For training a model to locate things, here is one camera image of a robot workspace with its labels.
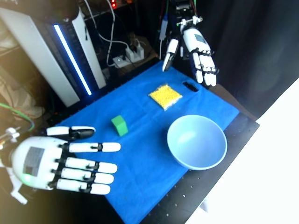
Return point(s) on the white hanging adapter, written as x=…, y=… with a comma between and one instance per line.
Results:
x=162, y=30

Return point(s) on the light blue bowl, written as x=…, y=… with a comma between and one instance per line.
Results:
x=196, y=142

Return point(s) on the white flat power adapter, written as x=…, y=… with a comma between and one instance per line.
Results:
x=120, y=61

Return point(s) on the green block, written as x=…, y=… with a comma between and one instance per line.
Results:
x=120, y=126

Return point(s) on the white power strip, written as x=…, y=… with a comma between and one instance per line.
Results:
x=135, y=52

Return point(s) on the blue cloth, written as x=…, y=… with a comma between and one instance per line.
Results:
x=144, y=149

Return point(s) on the white tower with blue light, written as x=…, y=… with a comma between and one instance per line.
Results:
x=35, y=49

